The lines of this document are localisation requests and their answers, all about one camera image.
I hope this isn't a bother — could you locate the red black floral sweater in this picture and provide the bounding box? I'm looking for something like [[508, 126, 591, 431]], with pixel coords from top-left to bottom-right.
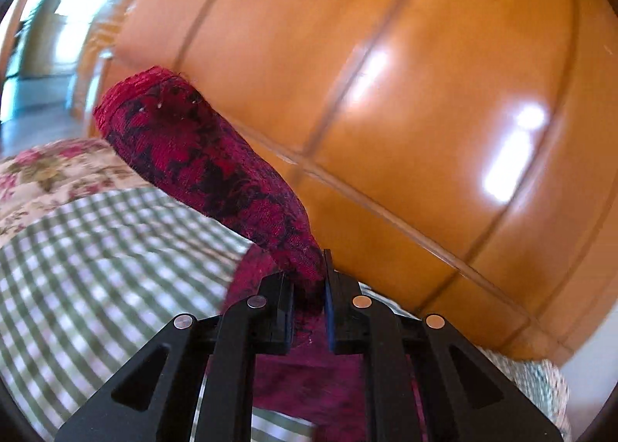
[[93, 67, 430, 441]]

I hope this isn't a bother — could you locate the green white checkered bedsheet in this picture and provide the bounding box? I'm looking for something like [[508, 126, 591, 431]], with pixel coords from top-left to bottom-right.
[[0, 188, 573, 442]]

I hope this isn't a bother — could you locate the floral quilt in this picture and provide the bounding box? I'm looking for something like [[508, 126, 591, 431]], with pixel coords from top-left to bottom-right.
[[0, 138, 149, 244]]

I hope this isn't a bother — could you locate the glass door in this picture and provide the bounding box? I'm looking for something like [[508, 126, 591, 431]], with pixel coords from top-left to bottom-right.
[[1, 0, 112, 124]]

